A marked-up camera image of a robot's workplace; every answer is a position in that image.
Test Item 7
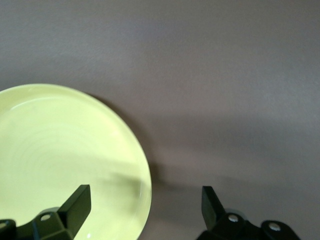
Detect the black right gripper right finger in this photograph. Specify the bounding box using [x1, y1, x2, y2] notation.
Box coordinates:
[194, 185, 301, 240]

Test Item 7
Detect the brown table cover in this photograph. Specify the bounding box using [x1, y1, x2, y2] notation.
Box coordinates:
[0, 0, 320, 240]

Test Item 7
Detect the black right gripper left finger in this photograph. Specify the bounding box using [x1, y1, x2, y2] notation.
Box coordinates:
[0, 184, 91, 240]

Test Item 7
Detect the yellow round plate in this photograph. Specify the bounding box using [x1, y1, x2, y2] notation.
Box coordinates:
[0, 83, 153, 240]

